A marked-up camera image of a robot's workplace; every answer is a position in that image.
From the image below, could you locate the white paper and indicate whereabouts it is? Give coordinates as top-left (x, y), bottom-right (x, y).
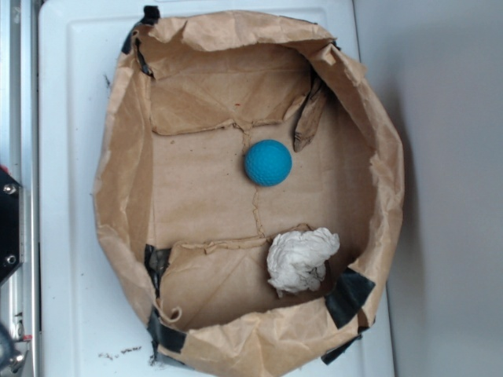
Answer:
top-left (266, 227), bottom-right (340, 298)

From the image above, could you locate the blue dimpled ball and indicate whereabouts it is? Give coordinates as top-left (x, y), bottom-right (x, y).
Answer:
top-left (244, 139), bottom-right (292, 187)

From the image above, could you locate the brown paper bag tray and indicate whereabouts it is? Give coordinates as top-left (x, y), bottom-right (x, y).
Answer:
top-left (94, 6), bottom-right (405, 376)

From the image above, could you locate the black metal bracket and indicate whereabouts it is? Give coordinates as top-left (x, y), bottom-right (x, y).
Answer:
top-left (0, 165), bottom-right (24, 286)

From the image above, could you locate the aluminium frame rail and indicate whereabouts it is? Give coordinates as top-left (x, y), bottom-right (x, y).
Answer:
top-left (1, 1), bottom-right (42, 376)

